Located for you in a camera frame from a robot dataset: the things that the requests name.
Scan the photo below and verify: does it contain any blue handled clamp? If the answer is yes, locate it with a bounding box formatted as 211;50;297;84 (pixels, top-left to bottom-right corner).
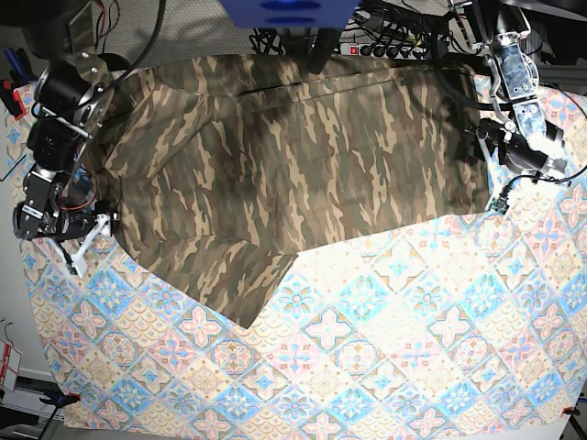
4;48;38;85

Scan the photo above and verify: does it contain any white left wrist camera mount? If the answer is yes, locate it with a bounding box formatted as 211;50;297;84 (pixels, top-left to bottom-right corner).
471;127;570;215

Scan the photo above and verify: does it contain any camouflage T-shirt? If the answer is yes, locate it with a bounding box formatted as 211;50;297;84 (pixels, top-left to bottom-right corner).
83;55;489;327

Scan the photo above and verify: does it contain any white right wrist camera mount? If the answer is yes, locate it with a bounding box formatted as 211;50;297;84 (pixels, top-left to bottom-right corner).
51;212;118;278

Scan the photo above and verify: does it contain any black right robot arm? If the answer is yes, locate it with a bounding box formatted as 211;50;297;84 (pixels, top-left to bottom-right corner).
13;1;113;242

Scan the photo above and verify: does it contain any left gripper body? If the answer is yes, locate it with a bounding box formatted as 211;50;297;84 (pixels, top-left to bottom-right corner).
476;118;548;174

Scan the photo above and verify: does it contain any white power strip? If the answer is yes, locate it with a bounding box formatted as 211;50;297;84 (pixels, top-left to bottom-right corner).
338;40;432;61

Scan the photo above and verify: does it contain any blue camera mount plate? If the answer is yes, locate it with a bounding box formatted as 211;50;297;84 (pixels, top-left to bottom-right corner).
220;0;360;29

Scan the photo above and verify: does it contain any patterned tile tablecloth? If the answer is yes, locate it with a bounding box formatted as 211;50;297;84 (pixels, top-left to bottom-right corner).
4;72;587;436

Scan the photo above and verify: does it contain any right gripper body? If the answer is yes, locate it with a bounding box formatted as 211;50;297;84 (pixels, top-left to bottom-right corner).
45;201;119;242

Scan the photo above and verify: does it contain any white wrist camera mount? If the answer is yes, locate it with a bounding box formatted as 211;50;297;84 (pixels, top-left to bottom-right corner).
471;127;570;215
51;212;118;278

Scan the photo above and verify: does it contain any blue clamp bottom left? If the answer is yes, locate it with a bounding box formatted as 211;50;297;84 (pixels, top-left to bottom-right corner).
39;390;81;421

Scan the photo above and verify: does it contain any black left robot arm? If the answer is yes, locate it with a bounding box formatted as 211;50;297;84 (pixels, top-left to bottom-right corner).
449;1;567;178

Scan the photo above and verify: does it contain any red black clamp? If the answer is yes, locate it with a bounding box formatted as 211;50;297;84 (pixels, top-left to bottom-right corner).
0;80;26;120

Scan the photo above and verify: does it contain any red white paper tag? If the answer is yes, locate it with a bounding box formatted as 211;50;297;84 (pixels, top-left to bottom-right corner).
0;340;22;391

